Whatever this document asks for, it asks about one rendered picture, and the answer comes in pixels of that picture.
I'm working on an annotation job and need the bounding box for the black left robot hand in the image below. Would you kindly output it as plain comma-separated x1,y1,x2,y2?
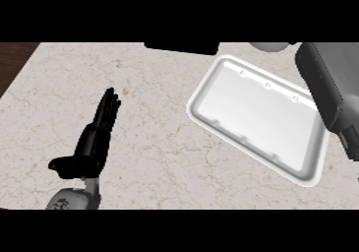
47,87,125,180

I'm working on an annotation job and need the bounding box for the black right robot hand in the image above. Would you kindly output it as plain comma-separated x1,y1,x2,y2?
338,125,359,199

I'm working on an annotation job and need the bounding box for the white rectangular tray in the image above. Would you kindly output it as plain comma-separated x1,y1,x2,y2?
186,53,332,188

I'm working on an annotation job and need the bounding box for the grey pot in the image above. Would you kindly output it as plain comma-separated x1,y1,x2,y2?
249,41,299,53

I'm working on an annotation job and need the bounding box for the black appliance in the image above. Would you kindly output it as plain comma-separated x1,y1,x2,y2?
143,41,222,56

